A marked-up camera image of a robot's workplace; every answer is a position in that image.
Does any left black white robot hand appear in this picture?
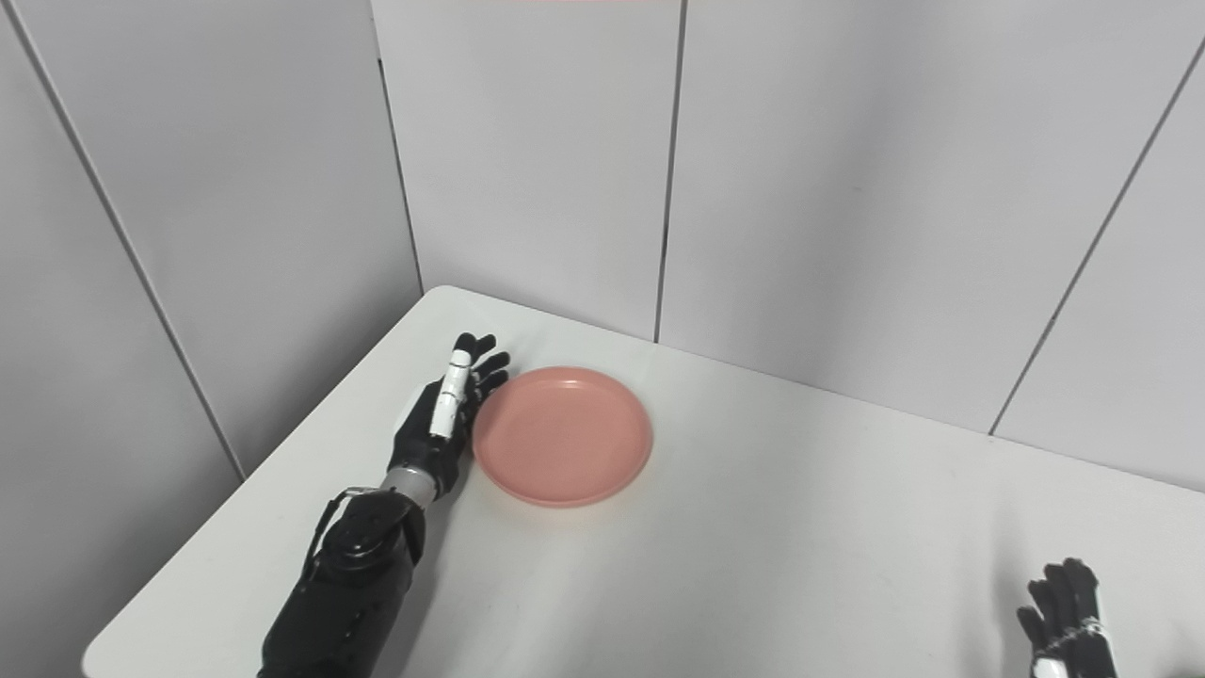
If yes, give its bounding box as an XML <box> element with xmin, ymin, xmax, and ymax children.
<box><xmin>386</xmin><ymin>332</ymin><xmax>512</xmax><ymax>502</ymax></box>

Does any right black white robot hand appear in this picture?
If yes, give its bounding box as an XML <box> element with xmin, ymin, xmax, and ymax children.
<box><xmin>1015</xmin><ymin>558</ymin><xmax>1123</xmax><ymax>678</ymax></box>

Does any pink round plate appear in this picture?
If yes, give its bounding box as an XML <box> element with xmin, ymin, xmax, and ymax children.
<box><xmin>472</xmin><ymin>366</ymin><xmax>654</xmax><ymax>509</ymax></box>

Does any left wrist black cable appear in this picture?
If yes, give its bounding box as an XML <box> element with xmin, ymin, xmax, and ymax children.
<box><xmin>299</xmin><ymin>486</ymin><xmax>379</xmax><ymax>587</ymax></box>

